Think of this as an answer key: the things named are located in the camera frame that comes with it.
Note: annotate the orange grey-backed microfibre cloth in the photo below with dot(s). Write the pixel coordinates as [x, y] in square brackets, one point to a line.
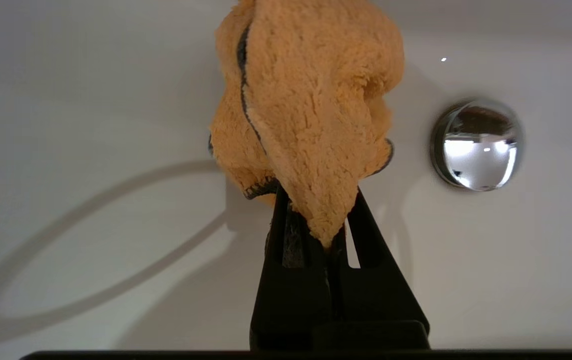
[310, 110]

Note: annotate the beige ceramic sink basin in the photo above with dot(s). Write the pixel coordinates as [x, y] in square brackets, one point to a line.
[66, 100]

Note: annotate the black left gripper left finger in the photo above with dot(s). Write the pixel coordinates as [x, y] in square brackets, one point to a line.
[290, 290]

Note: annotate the chrome drain stopper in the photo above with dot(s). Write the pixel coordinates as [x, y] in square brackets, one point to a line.
[478, 147]

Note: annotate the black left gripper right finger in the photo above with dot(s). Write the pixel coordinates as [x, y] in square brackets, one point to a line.
[380, 295]

